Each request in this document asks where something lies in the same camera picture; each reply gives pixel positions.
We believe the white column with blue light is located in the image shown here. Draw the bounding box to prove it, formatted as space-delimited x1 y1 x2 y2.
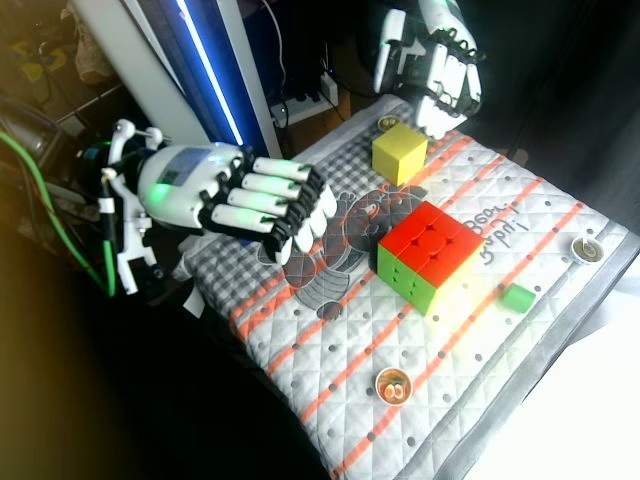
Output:
69 0 284 162

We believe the Rubik's cube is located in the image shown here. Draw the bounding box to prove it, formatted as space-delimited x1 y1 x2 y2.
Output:
376 200 485 317

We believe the grey quilt with printed bear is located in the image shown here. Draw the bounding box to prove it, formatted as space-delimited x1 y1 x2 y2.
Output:
172 94 634 480

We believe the white plug adapter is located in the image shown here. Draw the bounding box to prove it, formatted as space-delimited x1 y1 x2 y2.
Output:
319 71 341 109

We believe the green cable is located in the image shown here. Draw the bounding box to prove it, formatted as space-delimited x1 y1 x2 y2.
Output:
0 129 119 297

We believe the green cylinder block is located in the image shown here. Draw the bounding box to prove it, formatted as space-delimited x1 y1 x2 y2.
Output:
501 282 536 315

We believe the yellow cube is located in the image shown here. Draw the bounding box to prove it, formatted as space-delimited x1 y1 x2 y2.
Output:
371 123 430 187

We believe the white power strip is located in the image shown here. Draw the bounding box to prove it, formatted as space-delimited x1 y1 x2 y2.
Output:
269 92 342 127

